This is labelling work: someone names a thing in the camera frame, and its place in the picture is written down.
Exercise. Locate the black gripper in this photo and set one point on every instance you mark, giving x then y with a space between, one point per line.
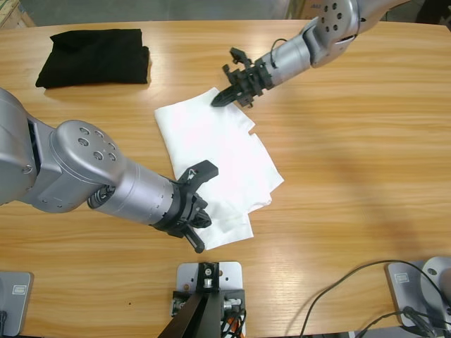
176 207
255 79

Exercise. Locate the white T-shirt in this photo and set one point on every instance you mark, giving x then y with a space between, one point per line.
211 158

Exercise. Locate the black garment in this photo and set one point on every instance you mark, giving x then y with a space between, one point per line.
88 56

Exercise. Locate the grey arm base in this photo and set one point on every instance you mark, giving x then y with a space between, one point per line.
401 281
17 292

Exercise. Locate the cardboard box with print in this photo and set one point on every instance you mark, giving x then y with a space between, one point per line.
310 10

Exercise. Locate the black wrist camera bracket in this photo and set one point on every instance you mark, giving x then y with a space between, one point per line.
239 54
204 169

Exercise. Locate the white mount plate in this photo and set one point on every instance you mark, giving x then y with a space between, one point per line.
186 274

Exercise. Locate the black post with brackets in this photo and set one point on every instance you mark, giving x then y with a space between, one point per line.
197 313

